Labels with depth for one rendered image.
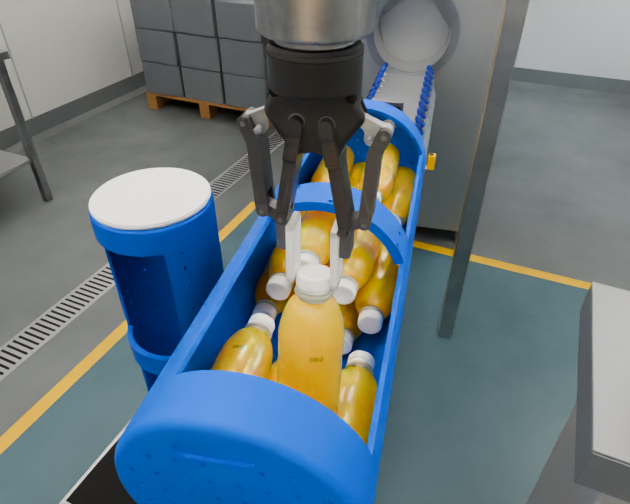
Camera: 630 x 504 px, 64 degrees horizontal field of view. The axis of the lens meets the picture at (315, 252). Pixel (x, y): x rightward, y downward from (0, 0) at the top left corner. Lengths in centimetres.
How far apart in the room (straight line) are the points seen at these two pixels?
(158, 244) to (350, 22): 85
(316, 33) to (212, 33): 386
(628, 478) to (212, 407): 51
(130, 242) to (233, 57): 315
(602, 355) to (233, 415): 56
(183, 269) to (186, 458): 71
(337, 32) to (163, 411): 37
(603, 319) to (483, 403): 126
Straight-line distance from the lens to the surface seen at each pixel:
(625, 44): 559
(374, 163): 43
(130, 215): 118
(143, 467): 60
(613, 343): 89
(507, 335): 242
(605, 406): 79
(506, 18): 170
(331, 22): 37
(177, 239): 116
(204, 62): 436
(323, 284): 51
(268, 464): 51
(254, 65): 411
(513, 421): 212
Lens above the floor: 163
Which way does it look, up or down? 36 degrees down
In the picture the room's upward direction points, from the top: straight up
